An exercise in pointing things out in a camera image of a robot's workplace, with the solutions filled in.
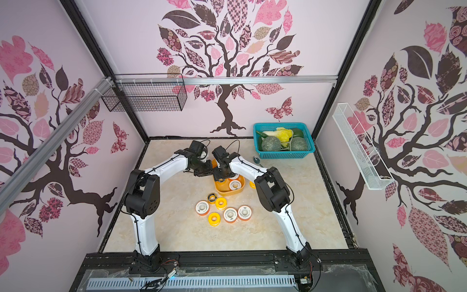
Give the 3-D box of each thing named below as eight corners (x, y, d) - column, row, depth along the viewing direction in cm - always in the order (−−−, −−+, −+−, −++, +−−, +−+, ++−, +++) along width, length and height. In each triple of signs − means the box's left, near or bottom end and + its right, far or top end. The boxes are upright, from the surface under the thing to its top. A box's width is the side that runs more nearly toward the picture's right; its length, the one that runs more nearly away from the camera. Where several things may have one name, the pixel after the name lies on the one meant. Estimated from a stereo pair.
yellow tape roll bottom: (208, 226, 86) (207, 224, 84) (209, 214, 90) (208, 212, 88) (220, 226, 86) (219, 224, 84) (220, 214, 90) (220, 212, 88)
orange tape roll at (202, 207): (194, 215, 89) (193, 213, 87) (196, 202, 94) (196, 200, 92) (208, 215, 89) (208, 213, 87) (210, 202, 94) (209, 200, 92)
